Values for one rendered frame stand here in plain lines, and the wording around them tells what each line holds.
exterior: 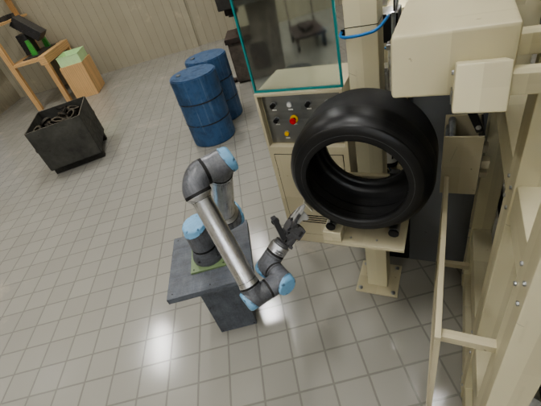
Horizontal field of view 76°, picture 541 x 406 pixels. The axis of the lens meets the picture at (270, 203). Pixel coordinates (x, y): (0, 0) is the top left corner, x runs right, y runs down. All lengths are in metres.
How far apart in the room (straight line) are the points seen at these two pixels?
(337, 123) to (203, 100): 3.24
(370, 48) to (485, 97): 0.82
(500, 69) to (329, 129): 0.64
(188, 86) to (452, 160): 3.30
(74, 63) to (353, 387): 8.35
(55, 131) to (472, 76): 5.17
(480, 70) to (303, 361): 1.87
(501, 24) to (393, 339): 1.82
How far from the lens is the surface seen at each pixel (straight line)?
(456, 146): 1.66
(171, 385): 2.52
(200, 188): 1.41
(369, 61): 1.59
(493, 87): 0.83
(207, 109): 4.46
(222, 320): 2.43
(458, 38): 0.90
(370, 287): 2.52
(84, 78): 9.15
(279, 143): 2.37
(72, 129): 5.48
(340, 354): 2.29
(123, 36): 10.58
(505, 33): 0.91
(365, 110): 1.31
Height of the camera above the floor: 2.04
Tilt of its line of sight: 38 degrees down
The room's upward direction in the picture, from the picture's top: 17 degrees counter-clockwise
